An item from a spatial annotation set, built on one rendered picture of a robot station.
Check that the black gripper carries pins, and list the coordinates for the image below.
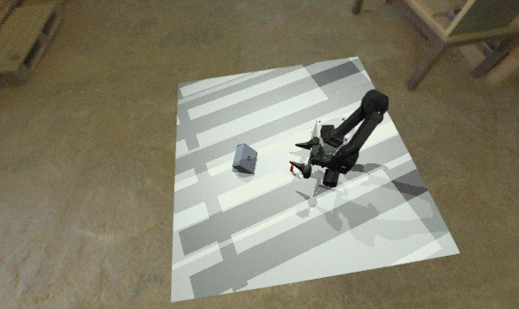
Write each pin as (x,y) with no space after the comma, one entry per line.
(306,170)

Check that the grey sloped panel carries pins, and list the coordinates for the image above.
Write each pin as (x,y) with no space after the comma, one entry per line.
(244,159)

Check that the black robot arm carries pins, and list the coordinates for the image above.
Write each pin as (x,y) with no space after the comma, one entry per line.
(373,102)

